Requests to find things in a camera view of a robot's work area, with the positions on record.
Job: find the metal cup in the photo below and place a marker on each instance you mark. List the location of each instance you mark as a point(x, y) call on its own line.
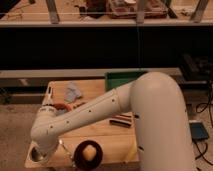
point(35, 156)

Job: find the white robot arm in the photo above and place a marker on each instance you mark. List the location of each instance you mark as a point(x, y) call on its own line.
point(162, 128)

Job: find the green plastic tray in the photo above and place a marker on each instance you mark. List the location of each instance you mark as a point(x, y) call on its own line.
point(116, 79)

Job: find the brown grape cluster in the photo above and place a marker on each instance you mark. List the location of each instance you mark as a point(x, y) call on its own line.
point(78, 105)

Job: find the crumpled blue-grey cloth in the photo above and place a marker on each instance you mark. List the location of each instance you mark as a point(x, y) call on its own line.
point(72, 93)

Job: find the striped dark block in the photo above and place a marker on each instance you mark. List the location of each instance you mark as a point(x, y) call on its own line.
point(121, 120)

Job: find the orange bowl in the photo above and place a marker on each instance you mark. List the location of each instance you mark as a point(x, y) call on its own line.
point(62, 106)

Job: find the yellow round fruit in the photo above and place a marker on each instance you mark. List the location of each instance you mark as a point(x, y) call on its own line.
point(89, 153)

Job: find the yellow banana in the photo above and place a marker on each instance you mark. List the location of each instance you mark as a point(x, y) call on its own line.
point(131, 153)

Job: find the metal spoon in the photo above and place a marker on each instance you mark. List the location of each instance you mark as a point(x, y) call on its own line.
point(67, 152)

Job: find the dark bowl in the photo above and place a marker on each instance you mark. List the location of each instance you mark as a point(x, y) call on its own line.
point(81, 162)

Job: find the blue box on floor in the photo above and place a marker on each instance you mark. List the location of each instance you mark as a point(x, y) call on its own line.
point(198, 131)

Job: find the white handled tool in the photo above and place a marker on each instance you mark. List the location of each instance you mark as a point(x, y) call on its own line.
point(48, 101)

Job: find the wooden shelf rail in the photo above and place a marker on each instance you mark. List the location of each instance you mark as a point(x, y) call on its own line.
point(26, 78)

